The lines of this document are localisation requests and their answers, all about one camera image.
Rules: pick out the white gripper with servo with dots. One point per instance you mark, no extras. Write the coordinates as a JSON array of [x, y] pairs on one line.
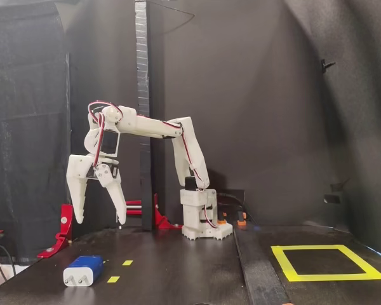
[[81, 169]]

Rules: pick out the blue and white charger block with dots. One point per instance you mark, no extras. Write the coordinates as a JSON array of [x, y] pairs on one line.
[[85, 265]]

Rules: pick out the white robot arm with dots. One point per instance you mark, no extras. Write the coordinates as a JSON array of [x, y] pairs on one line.
[[146, 127]]

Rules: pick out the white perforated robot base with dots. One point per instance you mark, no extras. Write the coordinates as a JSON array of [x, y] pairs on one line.
[[223, 232]]

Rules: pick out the red screw clamp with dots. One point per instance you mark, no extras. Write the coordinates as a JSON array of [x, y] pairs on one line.
[[134, 203]]

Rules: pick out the orange and black spring clamp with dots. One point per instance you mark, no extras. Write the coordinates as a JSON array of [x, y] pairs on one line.
[[223, 219], [242, 220]]

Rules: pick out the black flat strip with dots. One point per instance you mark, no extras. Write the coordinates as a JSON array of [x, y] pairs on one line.
[[257, 273]]

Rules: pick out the black tape piece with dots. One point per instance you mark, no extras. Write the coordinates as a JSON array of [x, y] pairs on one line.
[[332, 199]]

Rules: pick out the yellow tape square outline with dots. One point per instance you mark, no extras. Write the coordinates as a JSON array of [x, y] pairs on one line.
[[336, 277]]

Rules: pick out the black clip on curtain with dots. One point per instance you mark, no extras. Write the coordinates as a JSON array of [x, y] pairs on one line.
[[326, 64]]

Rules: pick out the red metal corner bracket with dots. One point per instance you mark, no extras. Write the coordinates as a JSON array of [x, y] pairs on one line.
[[66, 228], [158, 217]]

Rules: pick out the black foam board post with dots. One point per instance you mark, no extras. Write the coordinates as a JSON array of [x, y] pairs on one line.
[[144, 63]]

